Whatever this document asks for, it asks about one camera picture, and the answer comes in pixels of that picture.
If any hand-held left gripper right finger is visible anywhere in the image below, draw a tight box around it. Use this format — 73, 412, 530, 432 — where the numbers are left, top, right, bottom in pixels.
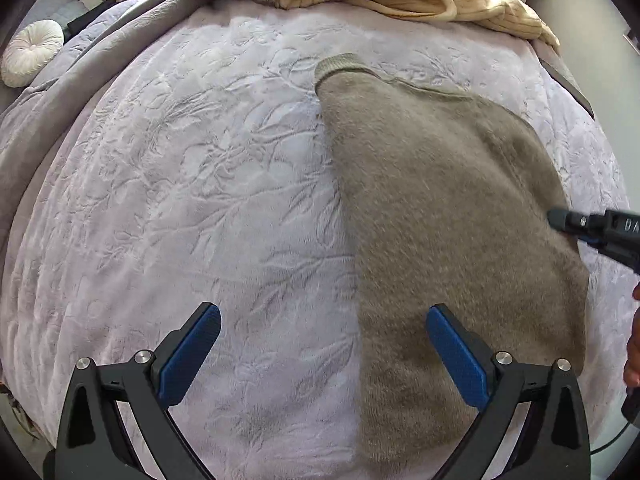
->
426, 303, 593, 480

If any black cable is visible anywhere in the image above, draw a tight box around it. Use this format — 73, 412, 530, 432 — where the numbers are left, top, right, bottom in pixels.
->
591, 417, 633, 457

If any round white cushion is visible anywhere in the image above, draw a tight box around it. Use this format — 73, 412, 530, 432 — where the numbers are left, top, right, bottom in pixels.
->
1, 19, 66, 88

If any grey quilted blanket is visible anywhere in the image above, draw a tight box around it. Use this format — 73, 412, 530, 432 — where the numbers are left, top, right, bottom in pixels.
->
0, 0, 206, 246

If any taupe knit sweater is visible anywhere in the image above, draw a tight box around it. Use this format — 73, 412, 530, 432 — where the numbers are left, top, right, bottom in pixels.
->
314, 52, 592, 471

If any person's right hand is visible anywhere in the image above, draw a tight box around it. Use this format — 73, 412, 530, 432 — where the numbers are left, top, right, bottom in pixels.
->
622, 282, 640, 389

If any dark grey bed edge strip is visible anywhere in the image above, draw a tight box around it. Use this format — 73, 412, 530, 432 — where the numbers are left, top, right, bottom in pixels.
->
537, 56, 596, 120

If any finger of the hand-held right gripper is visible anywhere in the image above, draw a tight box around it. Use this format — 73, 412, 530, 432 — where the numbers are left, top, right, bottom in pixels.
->
547, 208, 608, 249

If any grey-blue padded seat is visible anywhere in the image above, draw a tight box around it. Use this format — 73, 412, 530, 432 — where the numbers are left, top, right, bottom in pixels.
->
20, 0, 93, 41

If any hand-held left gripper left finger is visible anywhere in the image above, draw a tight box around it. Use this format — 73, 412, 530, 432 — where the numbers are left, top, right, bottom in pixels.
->
42, 302, 222, 480

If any lilac embossed bed blanket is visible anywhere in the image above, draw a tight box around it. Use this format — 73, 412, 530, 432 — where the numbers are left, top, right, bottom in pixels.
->
0, 0, 640, 480

